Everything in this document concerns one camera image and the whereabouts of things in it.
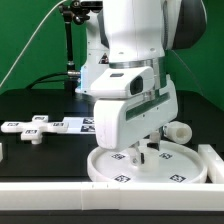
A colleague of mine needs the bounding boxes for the white cable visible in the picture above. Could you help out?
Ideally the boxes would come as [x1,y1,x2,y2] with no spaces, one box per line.
[0,0,68,88]

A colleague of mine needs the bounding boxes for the white front fence rail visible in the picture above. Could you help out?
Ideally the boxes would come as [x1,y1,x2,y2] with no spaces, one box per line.
[0,182,224,211]

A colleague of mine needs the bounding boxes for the white round table top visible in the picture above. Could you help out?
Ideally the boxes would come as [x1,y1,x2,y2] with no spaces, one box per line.
[87,139,207,183]

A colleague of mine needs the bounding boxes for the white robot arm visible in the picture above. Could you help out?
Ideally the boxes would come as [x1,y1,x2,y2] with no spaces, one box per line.
[78,0,207,165]

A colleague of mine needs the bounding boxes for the white cross-shaped table base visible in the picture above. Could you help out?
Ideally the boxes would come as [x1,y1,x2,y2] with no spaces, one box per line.
[1,115,69,144]

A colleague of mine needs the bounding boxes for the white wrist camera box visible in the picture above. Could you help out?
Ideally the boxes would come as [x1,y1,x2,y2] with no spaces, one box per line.
[91,66,155,99]

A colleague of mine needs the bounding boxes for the white fence rail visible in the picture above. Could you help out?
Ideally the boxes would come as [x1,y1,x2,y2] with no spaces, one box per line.
[0,182,224,211]
[198,144,224,184]

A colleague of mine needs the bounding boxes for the white right fence rail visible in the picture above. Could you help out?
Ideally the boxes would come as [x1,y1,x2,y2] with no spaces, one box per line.
[198,144,224,184]

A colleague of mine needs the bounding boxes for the white marker sheet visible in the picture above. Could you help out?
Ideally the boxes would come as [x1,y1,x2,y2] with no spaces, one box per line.
[63,117,95,134]

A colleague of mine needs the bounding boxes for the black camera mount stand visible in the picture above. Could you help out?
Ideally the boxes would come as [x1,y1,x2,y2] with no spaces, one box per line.
[59,0,108,95]

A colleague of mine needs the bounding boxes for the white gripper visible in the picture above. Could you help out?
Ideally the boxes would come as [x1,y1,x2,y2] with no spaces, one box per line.
[94,76,178,166]

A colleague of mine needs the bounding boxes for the black cable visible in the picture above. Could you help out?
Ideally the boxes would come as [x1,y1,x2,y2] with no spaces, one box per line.
[25,71,81,90]

